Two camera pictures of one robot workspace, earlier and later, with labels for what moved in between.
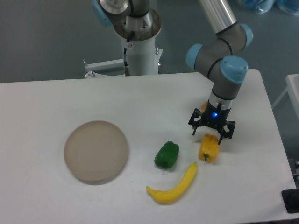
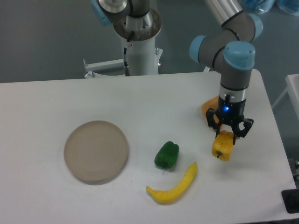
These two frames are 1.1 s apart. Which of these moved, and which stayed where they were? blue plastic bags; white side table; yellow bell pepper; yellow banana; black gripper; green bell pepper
Moved: yellow bell pepper; black gripper
Stayed: green bell pepper; yellow banana; white side table; blue plastic bags
